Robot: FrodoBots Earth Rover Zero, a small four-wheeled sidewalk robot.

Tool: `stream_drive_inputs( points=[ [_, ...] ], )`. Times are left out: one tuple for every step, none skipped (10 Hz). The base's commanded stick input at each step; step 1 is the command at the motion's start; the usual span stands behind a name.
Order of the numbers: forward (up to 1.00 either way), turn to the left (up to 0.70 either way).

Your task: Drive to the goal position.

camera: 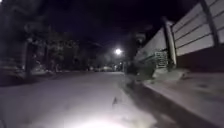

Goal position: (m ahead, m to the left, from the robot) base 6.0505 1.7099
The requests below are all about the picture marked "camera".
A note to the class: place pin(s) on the row of trees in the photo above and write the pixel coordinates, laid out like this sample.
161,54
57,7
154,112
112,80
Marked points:
50,50

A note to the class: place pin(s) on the grey concrete sidewalk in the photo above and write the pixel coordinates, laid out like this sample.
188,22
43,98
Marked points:
196,96

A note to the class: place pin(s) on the grey asphalt road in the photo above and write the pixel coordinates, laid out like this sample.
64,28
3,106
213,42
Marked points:
73,100

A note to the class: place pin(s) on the street lamp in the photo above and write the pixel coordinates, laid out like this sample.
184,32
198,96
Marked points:
118,51

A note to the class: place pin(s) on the parked car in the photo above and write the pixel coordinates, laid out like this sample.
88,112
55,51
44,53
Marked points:
106,68

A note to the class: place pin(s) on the pale slatted fence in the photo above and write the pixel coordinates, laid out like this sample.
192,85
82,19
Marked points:
196,33

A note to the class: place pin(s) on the bush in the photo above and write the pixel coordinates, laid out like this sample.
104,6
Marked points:
143,68

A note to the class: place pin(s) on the dark kerb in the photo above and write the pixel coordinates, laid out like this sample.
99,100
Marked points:
160,103

